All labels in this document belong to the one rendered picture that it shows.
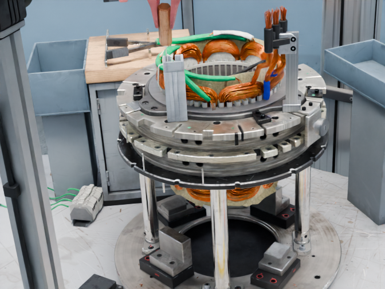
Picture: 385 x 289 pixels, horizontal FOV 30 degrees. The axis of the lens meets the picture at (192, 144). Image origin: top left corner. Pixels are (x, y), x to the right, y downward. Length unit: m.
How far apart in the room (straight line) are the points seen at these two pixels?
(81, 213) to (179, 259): 0.28
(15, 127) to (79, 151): 0.78
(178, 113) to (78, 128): 0.41
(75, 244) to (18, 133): 0.72
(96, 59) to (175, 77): 0.39
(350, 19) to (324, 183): 0.33
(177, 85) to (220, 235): 0.24
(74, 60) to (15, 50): 0.87
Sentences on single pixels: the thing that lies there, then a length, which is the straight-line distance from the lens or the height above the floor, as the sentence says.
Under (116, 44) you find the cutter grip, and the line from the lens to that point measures 1.35.
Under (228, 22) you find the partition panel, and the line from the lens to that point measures 3.45.
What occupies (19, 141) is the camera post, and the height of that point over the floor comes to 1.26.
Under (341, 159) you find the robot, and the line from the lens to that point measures 1.60.
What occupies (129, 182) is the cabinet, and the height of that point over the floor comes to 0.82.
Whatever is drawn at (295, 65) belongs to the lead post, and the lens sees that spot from 0.99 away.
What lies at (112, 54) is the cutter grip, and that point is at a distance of 1.30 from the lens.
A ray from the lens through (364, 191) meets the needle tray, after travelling 1.36.
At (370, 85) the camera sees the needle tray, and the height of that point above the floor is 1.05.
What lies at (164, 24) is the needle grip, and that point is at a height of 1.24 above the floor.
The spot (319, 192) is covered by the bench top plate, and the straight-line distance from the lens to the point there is 1.43.
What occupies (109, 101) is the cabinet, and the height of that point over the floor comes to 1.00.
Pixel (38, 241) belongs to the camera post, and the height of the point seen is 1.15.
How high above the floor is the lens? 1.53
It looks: 28 degrees down
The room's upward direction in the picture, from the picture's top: 4 degrees counter-clockwise
